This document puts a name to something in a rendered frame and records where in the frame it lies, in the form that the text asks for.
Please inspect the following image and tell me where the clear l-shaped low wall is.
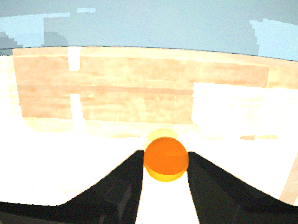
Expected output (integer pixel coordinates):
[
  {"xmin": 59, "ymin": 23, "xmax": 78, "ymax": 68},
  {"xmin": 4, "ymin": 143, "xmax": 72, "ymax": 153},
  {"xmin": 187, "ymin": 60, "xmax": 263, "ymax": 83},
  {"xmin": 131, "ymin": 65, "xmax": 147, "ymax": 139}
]
[{"xmin": 0, "ymin": 47, "xmax": 298, "ymax": 206}]

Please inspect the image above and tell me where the orange ball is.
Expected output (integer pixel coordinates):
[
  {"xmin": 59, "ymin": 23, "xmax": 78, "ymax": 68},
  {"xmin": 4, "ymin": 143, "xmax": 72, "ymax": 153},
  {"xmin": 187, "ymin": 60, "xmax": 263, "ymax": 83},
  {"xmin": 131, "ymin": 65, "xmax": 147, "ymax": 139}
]
[{"xmin": 144, "ymin": 137, "xmax": 188, "ymax": 183}]

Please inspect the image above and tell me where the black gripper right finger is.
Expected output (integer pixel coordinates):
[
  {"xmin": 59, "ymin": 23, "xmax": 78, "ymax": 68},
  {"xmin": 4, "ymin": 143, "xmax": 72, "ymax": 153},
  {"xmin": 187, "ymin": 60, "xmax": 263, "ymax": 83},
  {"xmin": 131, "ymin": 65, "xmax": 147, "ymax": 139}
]
[{"xmin": 186, "ymin": 152, "xmax": 298, "ymax": 224}]

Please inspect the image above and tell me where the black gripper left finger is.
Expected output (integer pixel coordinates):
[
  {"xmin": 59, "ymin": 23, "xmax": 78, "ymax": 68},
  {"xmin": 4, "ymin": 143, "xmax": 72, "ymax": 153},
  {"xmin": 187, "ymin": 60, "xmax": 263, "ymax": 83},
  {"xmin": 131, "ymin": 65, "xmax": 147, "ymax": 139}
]
[{"xmin": 0, "ymin": 149, "xmax": 145, "ymax": 224}]

